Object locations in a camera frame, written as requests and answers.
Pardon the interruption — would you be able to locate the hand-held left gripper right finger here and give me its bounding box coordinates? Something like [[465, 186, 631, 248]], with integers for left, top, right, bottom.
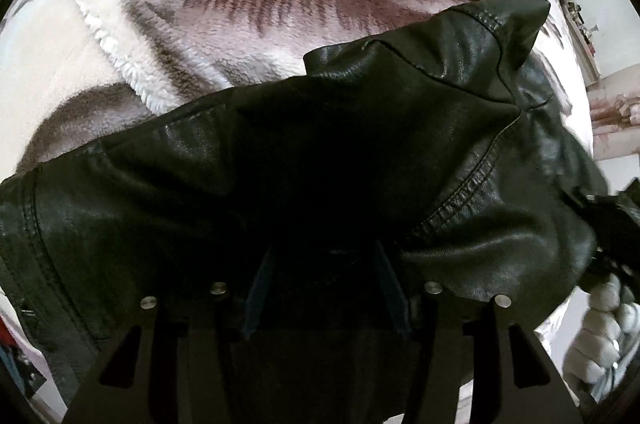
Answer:
[[372, 241, 586, 424]]

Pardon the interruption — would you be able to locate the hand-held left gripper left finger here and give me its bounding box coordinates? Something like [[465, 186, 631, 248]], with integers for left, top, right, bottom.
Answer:
[[62, 249, 273, 424]]

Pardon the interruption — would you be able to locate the pile of small nightstand items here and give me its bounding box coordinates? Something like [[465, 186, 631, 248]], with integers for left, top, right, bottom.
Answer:
[[557, 0, 601, 75]]

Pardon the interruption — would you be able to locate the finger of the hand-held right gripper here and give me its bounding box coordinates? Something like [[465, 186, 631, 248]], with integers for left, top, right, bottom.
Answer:
[[570, 186, 609, 218]]

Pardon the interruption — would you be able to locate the tied pink floral curtain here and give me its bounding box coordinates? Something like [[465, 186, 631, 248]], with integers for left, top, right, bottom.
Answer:
[[587, 76, 640, 160]]

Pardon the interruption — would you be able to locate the black leather jacket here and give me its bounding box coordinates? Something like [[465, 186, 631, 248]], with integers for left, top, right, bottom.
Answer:
[[0, 0, 613, 424]]

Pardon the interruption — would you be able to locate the person's right hand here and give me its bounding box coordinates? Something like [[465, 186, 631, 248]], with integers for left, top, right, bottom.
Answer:
[[560, 276, 640, 405]]

